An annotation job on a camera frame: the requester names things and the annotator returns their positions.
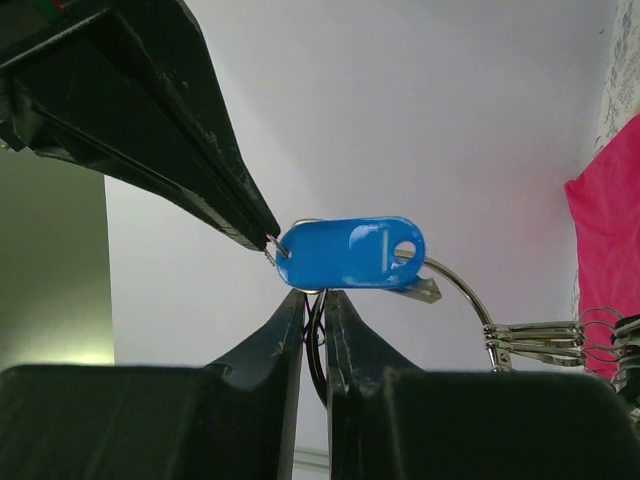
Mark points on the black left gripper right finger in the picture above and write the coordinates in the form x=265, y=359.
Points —
x=390, y=419

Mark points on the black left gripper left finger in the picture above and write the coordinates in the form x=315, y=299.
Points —
x=234, y=418

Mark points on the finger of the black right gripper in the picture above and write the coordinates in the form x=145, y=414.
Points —
x=128, y=89

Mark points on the blue key tag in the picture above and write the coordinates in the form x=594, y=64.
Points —
x=360, y=253

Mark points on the black head silver key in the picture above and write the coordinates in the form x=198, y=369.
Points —
x=625, y=341

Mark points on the folded pink cloth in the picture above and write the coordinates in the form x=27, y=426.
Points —
x=604, y=205

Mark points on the floral table mat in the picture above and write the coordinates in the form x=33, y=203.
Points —
x=620, y=97

